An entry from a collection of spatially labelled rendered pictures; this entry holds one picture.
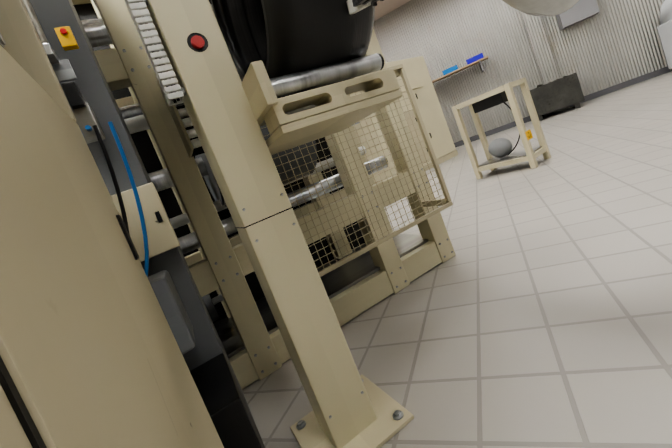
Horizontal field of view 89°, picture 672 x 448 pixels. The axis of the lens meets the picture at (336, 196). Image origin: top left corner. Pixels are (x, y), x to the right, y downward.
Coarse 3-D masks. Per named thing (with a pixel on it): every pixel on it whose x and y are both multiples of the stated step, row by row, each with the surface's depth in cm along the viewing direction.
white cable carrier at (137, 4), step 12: (132, 0) 75; (144, 0) 77; (132, 12) 74; (144, 12) 76; (144, 24) 75; (144, 36) 75; (156, 36) 77; (156, 48) 76; (156, 60) 76; (168, 60) 77; (156, 72) 77; (168, 72) 77; (168, 84) 76; (168, 96) 76; (180, 96) 77
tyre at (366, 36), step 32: (224, 0) 112; (256, 0) 118; (288, 0) 73; (320, 0) 75; (224, 32) 109; (256, 32) 120; (288, 32) 77; (320, 32) 79; (352, 32) 84; (288, 64) 83; (320, 64) 85
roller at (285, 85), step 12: (348, 60) 88; (360, 60) 88; (372, 60) 90; (300, 72) 82; (312, 72) 82; (324, 72) 84; (336, 72) 85; (348, 72) 87; (360, 72) 89; (276, 84) 78; (288, 84) 79; (300, 84) 81; (312, 84) 83; (324, 84) 85
